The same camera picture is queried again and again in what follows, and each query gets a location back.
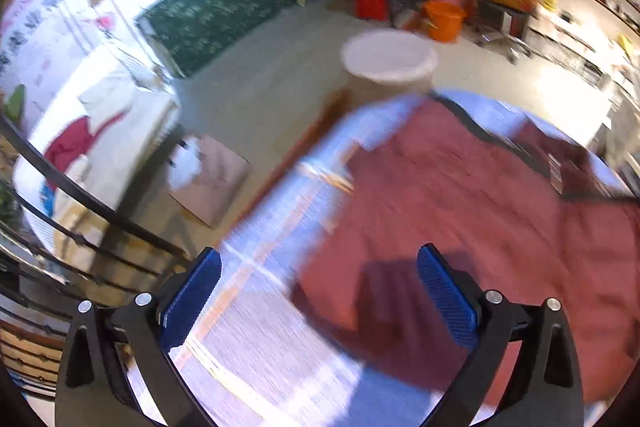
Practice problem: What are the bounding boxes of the orange bucket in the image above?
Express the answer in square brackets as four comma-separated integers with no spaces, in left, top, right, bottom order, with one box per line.
[424,1,468,42]

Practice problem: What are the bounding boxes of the white and red banner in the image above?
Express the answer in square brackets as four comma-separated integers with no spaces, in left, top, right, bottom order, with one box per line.
[12,47,182,258]

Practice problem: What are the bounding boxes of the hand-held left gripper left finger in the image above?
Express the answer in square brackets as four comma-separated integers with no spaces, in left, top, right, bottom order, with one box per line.
[55,247,223,427]

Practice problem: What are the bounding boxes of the red zip-up jacket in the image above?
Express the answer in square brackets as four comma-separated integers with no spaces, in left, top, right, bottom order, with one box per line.
[292,94,640,410]

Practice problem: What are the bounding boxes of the white checked table cloth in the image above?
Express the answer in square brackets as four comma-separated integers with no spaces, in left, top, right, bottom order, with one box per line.
[167,89,621,427]

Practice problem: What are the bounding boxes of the cardboard sheet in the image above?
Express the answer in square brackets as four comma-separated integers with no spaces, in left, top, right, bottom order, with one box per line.
[167,134,254,228]

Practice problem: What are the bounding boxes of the black metal railing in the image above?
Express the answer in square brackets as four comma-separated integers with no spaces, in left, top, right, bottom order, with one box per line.
[0,112,201,323]

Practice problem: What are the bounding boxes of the green printed table cover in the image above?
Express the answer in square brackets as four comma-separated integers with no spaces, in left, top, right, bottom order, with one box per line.
[137,0,314,78]

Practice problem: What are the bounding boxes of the wooden slatted crate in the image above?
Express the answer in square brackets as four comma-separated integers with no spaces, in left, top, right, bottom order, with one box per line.
[0,321,67,390]

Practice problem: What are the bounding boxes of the printed wall poster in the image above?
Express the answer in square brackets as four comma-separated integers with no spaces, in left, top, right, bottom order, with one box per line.
[0,0,131,118]

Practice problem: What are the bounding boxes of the round white stool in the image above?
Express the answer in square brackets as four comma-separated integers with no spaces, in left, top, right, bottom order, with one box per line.
[340,31,437,108]

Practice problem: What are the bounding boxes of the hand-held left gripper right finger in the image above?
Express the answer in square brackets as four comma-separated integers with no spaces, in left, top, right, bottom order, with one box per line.
[416,243,585,427]

